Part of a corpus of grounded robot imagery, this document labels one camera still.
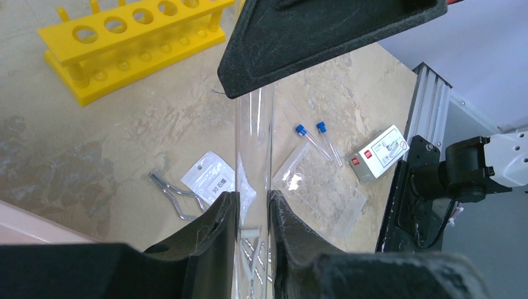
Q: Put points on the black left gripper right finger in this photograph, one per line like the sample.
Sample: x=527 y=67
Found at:
x=307 y=266

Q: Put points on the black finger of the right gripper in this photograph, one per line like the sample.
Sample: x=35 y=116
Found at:
x=272 y=40

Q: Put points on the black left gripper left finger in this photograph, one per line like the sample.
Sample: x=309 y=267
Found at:
x=195 y=262

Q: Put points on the clear glass test tube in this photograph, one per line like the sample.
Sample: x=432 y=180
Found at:
x=254 y=140

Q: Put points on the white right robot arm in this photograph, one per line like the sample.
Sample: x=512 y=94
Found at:
x=507 y=154

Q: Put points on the clear plastic well plate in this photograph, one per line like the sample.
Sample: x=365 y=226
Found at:
x=319 y=192

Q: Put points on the metal crucible tongs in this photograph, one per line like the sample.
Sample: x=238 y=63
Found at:
x=177 y=198

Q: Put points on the small white sachet packet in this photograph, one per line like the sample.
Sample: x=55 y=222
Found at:
x=211 y=175

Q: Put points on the blue capped tube upper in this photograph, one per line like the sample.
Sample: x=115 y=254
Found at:
x=303 y=132

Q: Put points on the blue capped tube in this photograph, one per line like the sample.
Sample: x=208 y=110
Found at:
x=321 y=126
x=303 y=132

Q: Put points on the blue capped tube lower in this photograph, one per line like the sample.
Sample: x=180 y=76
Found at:
x=321 y=126

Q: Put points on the small white cardboard box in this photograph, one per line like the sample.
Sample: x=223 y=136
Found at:
x=374 y=158

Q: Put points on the yellow test tube rack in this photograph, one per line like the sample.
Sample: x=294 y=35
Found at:
x=107 y=50

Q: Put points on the pink plastic bin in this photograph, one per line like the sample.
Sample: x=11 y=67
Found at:
x=20 y=227

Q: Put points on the black aluminium base frame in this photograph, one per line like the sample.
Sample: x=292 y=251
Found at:
x=416 y=165

